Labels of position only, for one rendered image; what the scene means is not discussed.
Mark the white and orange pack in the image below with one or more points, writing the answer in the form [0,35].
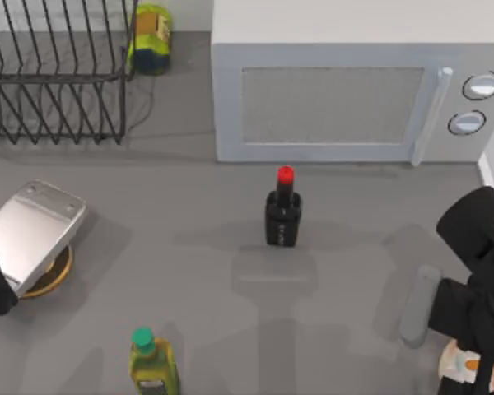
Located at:
[461,364]

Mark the small microwave knob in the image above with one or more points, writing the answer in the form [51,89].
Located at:
[467,122]

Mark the black bottle with red cap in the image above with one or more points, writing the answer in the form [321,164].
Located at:
[283,222]

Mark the large microwave knob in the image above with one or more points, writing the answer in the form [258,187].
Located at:
[481,85]

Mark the microwave door with grey window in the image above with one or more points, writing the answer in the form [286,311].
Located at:
[230,103]

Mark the yellow bottle with green cap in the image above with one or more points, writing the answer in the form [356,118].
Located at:
[152,366]

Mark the pale microwave oven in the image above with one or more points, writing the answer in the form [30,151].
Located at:
[313,24]

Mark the round wooden coaster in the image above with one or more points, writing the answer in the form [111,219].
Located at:
[59,269]

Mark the green and yellow bag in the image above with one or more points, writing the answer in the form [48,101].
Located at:
[150,39]

